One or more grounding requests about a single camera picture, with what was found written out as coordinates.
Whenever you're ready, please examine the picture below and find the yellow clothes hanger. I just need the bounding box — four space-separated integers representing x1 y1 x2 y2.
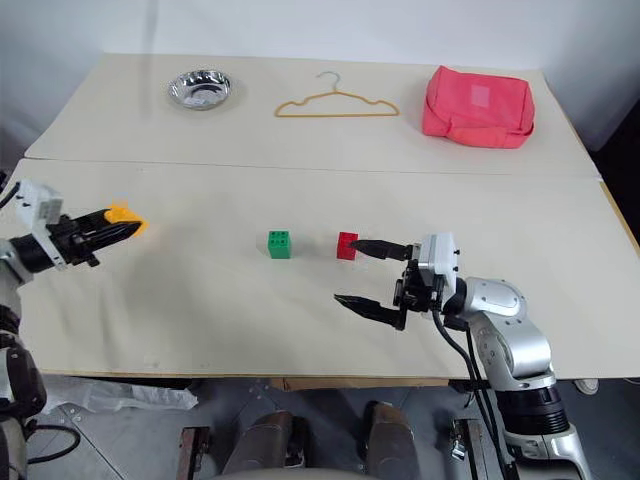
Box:
274 71 402 119

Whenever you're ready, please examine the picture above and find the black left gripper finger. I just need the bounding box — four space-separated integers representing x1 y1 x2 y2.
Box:
81 223 141 248
67 209 114 234

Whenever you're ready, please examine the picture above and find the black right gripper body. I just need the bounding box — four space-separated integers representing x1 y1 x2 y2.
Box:
392 258 446 332

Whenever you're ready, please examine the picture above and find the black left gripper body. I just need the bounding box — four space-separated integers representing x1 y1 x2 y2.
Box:
45 214 101 270

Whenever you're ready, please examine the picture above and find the silver metal bowl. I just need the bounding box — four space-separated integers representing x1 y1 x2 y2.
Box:
167 69 233 110

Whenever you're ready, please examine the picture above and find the red fabric bag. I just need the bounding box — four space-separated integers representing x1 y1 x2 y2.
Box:
421 65 536 150

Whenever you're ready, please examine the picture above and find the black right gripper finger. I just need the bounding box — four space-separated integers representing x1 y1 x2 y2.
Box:
333 294 402 328
349 239 421 261

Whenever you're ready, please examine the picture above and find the red toy cube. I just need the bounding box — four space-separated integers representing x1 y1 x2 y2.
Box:
336 231 360 261

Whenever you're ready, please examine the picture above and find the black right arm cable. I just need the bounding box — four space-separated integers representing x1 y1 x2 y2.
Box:
430 305 521 480

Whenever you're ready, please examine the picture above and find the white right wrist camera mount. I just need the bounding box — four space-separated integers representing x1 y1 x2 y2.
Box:
416 231 461 292

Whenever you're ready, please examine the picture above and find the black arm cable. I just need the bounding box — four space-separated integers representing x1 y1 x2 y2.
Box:
0 182 22 210
430 305 521 480

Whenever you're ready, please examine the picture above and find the orange toy cube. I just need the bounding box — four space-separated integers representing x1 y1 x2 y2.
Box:
108 201 151 239

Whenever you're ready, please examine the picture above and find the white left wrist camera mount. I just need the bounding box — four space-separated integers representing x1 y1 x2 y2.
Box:
14 180 65 236

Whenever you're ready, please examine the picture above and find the dark rounded shape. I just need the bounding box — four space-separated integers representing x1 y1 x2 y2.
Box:
362 400 420 479
222 409 307 477

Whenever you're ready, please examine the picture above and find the rusty metal bracket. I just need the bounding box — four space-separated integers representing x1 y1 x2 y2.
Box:
178 424 212 480
449 418 504 480

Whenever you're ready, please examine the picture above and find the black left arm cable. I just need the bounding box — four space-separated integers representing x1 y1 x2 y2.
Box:
0 182 22 210

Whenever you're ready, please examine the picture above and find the green toy cube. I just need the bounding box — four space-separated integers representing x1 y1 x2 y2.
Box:
267 229 293 260

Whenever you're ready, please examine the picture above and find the black floor cable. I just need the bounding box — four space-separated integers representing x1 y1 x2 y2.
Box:
22 423 82 464

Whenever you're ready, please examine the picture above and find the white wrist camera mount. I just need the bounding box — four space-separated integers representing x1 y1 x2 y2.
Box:
14 180 65 236
416 231 461 292

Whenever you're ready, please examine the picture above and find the white plastic sheet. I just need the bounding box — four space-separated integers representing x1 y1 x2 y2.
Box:
42 375 200 416

